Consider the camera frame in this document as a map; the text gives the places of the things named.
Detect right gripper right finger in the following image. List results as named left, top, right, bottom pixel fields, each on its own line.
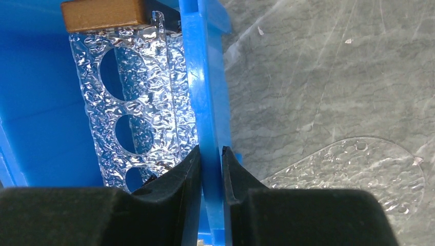
left=222, top=146, right=398, bottom=245

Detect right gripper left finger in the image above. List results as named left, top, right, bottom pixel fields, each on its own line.
left=1, top=147, right=201, bottom=245

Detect blue three-compartment plastic bin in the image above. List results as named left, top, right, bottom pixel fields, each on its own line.
left=1, top=1, right=232, bottom=245

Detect clear toothbrush holder brown ends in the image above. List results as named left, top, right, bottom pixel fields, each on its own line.
left=61, top=1, right=199, bottom=192

